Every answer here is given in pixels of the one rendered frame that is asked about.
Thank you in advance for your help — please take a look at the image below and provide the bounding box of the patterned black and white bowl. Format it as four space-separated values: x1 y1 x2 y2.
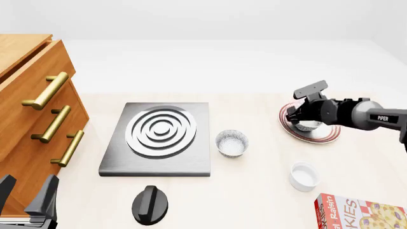
292 118 323 133
215 129 250 158

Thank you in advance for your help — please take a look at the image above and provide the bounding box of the small white ramekin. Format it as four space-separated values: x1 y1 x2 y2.
289 161 321 193

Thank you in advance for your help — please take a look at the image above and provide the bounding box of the round black stove knob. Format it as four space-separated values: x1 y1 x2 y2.
131 185 169 226

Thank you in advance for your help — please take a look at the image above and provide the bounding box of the brass bar handle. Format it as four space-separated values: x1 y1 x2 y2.
21 71 70 111
50 130 85 168
31 105 72 144

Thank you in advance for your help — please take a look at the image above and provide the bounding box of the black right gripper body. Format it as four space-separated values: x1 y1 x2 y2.
298 93 329 125

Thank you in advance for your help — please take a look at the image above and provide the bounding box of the flat stove plate with rings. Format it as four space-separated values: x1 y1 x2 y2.
98 102 212 177

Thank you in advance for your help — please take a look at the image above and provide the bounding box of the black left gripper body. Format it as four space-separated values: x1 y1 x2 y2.
0 211 59 229

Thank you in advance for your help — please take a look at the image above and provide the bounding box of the wooden cabinet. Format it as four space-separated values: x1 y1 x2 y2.
0 34 90 218

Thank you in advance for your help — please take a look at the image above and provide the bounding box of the plate with red rings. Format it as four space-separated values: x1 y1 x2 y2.
278 99 342 145

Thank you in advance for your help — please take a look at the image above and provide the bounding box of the red printed cookie box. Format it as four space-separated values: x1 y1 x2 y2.
314 193 407 229

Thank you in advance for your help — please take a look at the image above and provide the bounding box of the small flat plate on stalk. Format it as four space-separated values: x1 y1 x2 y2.
293 80 329 101

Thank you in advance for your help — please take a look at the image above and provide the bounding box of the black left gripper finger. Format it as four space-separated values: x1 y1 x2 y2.
0 174 18 211
24 174 60 218

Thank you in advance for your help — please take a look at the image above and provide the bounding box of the wooden drawer with brass handle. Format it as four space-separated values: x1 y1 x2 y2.
0 120 90 217
0 79 90 163
0 39 77 107

